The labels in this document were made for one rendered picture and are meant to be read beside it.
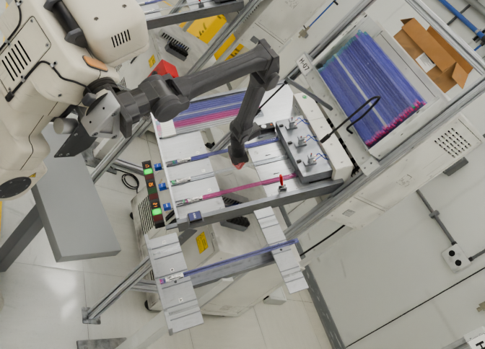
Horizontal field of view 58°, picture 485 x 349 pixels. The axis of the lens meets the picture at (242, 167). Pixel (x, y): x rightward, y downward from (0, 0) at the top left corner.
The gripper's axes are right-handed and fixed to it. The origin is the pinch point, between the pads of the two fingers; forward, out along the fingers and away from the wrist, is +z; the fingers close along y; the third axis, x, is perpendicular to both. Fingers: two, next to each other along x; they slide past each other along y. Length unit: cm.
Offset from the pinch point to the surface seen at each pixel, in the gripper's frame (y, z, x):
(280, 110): 28.4, 1.5, -29.7
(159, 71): 86, 7, 20
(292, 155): -5.0, -4.7, -22.7
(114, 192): 59, 68, 64
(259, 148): 7.9, 1.1, -12.1
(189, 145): 19.6, 0.6, 17.5
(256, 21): 124, 14, -49
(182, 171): 5.3, 0.5, 24.0
